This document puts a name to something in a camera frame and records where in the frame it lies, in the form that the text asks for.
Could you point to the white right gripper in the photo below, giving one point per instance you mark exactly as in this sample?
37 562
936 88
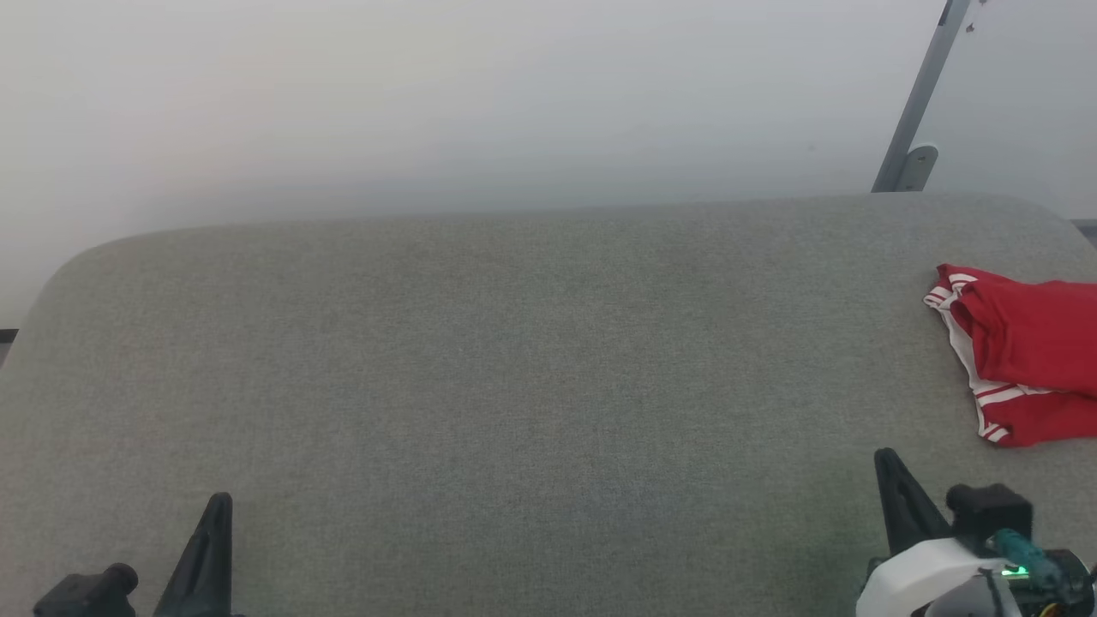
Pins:
908 583

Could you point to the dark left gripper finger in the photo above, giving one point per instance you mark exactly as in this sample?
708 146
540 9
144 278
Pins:
204 574

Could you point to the red basketball jersey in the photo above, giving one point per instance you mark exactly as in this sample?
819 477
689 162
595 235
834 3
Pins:
1037 343

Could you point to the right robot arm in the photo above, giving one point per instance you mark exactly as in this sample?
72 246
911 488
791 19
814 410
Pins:
973 602

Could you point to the grey fabric sofa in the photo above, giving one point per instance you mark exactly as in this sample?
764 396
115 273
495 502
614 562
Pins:
514 386

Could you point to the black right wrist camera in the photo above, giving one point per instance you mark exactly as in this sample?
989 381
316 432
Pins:
990 512

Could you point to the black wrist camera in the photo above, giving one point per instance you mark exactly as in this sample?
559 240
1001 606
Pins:
990 512
86 596

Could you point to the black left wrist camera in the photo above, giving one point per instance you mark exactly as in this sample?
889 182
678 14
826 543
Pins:
86 596

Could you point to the grey metal post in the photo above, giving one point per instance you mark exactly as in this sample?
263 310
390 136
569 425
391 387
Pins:
921 94

